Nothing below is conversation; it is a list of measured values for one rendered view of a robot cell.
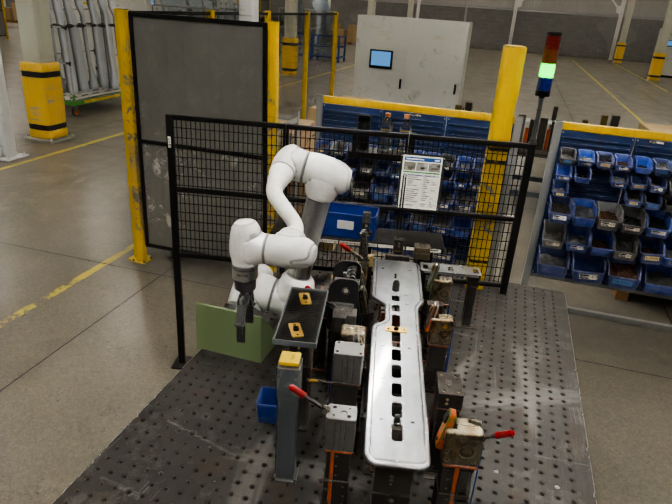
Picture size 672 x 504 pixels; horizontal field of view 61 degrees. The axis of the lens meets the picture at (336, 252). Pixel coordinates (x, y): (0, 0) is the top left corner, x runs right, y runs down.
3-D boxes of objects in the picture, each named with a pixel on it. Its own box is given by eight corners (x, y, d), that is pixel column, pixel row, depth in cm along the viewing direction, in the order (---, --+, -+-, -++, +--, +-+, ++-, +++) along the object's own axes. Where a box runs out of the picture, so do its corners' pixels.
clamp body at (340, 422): (350, 519, 175) (360, 425, 160) (314, 514, 175) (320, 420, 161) (352, 494, 184) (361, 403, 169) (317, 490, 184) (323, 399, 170)
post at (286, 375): (295, 484, 186) (300, 371, 168) (272, 481, 186) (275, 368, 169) (299, 467, 193) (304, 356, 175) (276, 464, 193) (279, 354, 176)
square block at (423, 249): (422, 313, 296) (431, 249, 281) (406, 311, 296) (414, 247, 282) (421, 305, 303) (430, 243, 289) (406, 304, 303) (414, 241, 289)
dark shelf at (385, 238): (444, 254, 291) (445, 249, 290) (269, 238, 297) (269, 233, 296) (441, 238, 312) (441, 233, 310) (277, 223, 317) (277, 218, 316)
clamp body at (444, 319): (446, 398, 233) (459, 324, 219) (416, 394, 233) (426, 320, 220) (444, 384, 241) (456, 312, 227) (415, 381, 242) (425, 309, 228)
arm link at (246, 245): (224, 267, 191) (262, 272, 189) (224, 223, 185) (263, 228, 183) (235, 254, 201) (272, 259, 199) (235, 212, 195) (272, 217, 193)
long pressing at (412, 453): (441, 473, 155) (442, 469, 155) (358, 463, 157) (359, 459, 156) (419, 264, 282) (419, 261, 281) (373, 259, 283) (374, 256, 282)
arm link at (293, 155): (270, 154, 225) (304, 164, 225) (282, 133, 238) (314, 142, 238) (266, 182, 233) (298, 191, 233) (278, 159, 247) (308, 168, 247)
